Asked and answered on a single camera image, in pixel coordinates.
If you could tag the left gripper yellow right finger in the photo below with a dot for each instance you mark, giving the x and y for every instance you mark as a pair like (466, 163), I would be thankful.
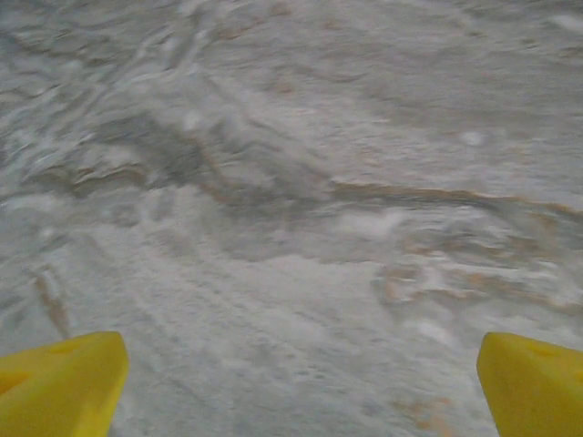
(533, 387)

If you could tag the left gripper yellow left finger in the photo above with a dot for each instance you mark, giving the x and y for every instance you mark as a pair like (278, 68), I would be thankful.
(59, 387)

